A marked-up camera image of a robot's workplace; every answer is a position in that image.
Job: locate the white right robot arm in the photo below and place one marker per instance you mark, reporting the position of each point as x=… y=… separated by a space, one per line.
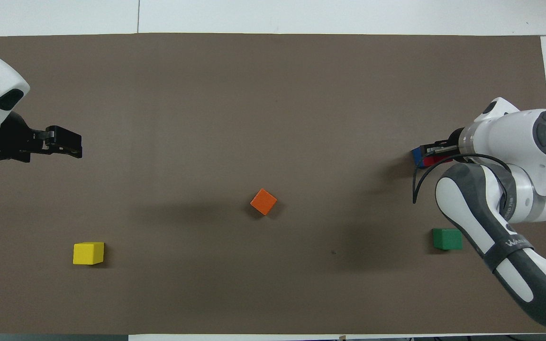
x=514 y=142

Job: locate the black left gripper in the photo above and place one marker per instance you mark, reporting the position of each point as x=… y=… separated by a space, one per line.
x=10 y=142

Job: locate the blue wooden block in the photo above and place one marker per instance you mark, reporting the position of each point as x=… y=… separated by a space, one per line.
x=416 y=155

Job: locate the yellow wooden block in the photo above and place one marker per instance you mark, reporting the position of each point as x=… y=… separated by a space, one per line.
x=88 y=253

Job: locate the orange wooden block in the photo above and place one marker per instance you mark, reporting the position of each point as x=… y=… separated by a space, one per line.
x=263 y=201

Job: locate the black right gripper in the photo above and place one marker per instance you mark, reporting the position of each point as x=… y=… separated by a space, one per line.
x=455 y=142

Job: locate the red wooden block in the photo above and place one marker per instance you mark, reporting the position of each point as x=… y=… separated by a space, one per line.
x=432 y=162

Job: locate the green wooden block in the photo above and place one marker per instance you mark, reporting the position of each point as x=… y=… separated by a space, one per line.
x=446 y=239

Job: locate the brown table mat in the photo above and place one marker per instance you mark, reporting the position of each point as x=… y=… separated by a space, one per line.
x=273 y=104

